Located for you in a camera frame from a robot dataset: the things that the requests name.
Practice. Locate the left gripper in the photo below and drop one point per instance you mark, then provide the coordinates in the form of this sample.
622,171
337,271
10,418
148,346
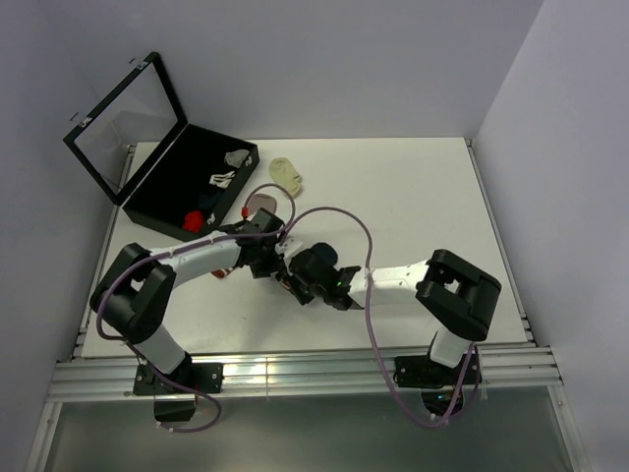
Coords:
275,264

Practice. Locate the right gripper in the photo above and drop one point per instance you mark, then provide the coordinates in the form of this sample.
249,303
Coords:
293,279

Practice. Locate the beige red reindeer sock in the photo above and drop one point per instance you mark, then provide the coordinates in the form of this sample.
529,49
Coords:
194,221

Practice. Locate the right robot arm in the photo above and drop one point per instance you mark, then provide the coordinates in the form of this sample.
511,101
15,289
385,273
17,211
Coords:
459,295

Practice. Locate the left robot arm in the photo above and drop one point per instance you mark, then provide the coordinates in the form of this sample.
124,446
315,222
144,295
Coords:
133,294

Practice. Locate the taupe sock red striped cuff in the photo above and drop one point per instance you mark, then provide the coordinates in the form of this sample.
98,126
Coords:
255,202

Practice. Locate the dark blue sock in box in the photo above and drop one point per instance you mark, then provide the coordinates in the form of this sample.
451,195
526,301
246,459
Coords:
208,202

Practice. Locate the white patterned sock in box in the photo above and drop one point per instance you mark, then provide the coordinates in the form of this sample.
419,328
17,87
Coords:
222,181

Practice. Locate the black display box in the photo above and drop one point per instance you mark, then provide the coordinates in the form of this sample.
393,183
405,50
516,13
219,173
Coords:
151,162

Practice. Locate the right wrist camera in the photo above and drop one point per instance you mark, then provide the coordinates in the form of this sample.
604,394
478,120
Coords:
288,247

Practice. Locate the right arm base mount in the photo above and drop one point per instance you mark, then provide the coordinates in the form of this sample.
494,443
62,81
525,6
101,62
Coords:
437,382

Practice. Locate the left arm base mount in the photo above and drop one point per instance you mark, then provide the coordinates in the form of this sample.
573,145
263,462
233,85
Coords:
176,398

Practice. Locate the aluminium front rail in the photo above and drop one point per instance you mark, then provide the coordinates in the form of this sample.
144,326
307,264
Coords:
314,373

